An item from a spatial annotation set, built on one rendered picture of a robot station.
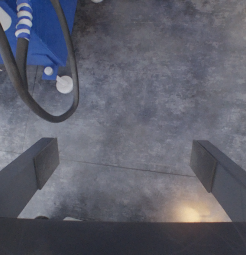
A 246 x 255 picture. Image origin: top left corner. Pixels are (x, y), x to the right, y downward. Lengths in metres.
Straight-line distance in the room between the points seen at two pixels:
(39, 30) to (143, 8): 0.68
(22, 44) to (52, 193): 0.79
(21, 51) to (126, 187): 0.74
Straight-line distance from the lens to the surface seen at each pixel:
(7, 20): 0.51
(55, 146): 0.16
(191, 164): 0.17
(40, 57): 0.88
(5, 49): 0.42
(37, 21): 0.76
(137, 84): 0.99
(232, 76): 1.11
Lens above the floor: 0.93
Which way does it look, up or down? 80 degrees down
